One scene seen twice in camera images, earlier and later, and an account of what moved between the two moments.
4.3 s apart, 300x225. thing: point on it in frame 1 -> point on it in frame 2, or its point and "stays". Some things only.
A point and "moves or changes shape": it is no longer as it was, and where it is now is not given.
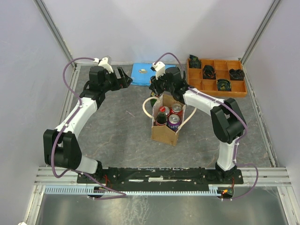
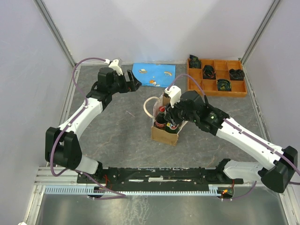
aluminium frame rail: [55, 31] stays
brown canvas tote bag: [183, 120] moves or changes shape
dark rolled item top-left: [194, 62] stays
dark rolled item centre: [209, 72] stays
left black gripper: [123, 82] -> [132, 86]
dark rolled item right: [236, 74] stays
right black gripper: [154, 83] -> [168, 117]
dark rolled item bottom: [224, 85] stays
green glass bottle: [153, 101] -> [172, 128]
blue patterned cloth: [142, 72] stays
